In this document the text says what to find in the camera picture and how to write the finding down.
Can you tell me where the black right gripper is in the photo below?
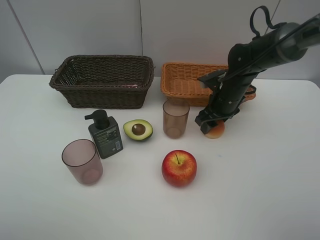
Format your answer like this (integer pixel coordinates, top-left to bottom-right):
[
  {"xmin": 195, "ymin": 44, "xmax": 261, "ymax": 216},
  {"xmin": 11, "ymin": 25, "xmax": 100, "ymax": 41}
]
[{"xmin": 195, "ymin": 73, "xmax": 255, "ymax": 135}]

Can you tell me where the round peach-coloured bun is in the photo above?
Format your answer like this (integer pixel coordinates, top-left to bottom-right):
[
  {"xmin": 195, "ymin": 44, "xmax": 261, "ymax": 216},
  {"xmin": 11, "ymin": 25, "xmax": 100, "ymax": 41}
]
[{"xmin": 205, "ymin": 120, "xmax": 225, "ymax": 139}]

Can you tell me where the red yellow apple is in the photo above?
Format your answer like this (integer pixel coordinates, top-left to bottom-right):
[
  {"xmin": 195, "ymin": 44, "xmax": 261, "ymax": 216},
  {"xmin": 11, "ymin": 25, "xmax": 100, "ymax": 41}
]
[{"xmin": 161, "ymin": 150, "xmax": 197, "ymax": 188}]

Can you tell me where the pink bottle white cap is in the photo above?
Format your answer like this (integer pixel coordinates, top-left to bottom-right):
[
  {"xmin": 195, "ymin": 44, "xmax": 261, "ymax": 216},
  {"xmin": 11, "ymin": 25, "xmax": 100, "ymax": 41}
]
[{"xmin": 123, "ymin": 84, "xmax": 139, "ymax": 88}]

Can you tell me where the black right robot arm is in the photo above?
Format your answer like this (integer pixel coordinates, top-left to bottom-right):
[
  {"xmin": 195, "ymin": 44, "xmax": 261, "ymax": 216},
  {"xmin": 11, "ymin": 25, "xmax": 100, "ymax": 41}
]
[{"xmin": 195, "ymin": 6, "xmax": 320, "ymax": 135}]

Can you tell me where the brown translucent cup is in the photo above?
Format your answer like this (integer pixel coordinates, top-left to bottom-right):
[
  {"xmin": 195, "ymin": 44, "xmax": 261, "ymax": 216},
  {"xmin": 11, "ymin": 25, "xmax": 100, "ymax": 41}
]
[{"xmin": 162, "ymin": 99, "xmax": 190, "ymax": 139}]

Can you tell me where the orange wicker basket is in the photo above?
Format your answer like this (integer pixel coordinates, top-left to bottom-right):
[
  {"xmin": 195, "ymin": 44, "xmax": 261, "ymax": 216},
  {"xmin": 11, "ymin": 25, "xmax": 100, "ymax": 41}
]
[{"xmin": 160, "ymin": 62, "xmax": 257, "ymax": 108}]

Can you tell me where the halved avocado with pit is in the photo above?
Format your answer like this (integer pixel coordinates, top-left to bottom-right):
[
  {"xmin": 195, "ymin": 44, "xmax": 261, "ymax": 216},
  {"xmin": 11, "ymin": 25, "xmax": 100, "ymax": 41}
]
[{"xmin": 123, "ymin": 119, "xmax": 153, "ymax": 142}]

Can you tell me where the dark green pump bottle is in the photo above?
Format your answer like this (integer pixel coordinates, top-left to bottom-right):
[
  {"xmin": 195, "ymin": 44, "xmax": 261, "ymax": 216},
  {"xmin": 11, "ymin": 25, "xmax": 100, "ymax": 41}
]
[{"xmin": 84, "ymin": 109, "xmax": 123, "ymax": 159}]

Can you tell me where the dark brown wicker basket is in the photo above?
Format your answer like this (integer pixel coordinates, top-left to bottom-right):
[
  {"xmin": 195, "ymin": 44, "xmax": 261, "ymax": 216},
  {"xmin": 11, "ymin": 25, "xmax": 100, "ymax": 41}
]
[{"xmin": 49, "ymin": 55, "xmax": 154, "ymax": 109}]

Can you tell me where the purple translucent cup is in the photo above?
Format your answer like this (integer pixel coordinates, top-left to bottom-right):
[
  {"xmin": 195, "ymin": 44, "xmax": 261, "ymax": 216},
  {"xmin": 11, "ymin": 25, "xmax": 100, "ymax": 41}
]
[{"xmin": 61, "ymin": 139, "xmax": 103, "ymax": 186}]

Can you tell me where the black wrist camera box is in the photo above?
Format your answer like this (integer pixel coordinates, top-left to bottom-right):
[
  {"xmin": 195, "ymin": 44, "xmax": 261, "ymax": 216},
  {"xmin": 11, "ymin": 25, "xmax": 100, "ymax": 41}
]
[{"xmin": 197, "ymin": 69, "xmax": 227, "ymax": 91}]

